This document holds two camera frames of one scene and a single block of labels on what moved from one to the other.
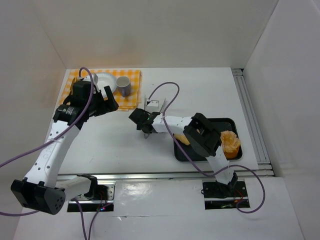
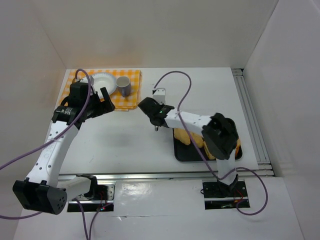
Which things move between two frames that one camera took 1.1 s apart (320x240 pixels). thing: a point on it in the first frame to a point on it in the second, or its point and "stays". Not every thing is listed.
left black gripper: x=100 y=104 stays
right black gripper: x=139 y=120 to x=155 y=121
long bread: x=181 y=137 stays
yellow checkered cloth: x=132 y=100 stays
